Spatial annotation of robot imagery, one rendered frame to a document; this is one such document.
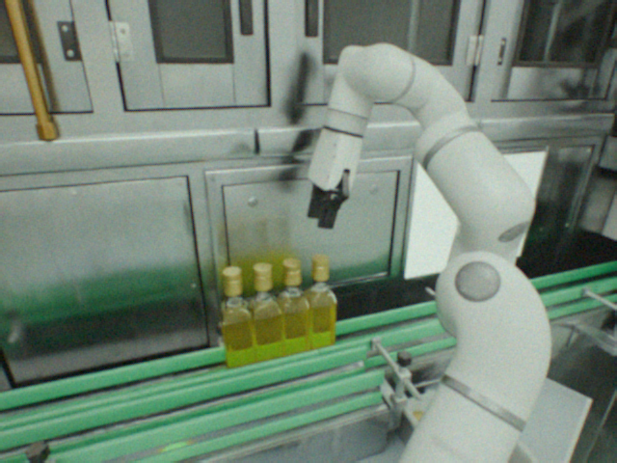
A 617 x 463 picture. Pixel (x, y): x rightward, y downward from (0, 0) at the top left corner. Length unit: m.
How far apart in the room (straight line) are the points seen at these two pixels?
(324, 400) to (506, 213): 0.48
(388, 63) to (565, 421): 0.91
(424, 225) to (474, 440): 0.67
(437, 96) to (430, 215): 0.42
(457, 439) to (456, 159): 0.30
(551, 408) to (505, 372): 0.75
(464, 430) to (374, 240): 0.61
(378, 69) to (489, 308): 0.35
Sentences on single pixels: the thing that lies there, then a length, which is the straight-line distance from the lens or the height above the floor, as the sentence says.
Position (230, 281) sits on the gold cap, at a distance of 0.70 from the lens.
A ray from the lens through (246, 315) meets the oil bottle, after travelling 0.73.
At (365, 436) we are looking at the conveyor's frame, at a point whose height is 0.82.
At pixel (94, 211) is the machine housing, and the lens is 0.83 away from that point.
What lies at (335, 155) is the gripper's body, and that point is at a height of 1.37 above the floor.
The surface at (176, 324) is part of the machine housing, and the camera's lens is 0.95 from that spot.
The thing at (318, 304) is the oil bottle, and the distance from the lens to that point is 0.76.
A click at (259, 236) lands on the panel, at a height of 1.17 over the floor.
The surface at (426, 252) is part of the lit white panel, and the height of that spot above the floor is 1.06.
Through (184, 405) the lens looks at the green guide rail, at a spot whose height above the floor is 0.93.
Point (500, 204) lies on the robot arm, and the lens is 0.46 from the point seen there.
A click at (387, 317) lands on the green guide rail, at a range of 0.95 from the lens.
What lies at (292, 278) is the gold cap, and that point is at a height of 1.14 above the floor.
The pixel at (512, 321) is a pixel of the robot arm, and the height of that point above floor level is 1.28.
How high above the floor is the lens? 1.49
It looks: 24 degrees down
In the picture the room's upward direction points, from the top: straight up
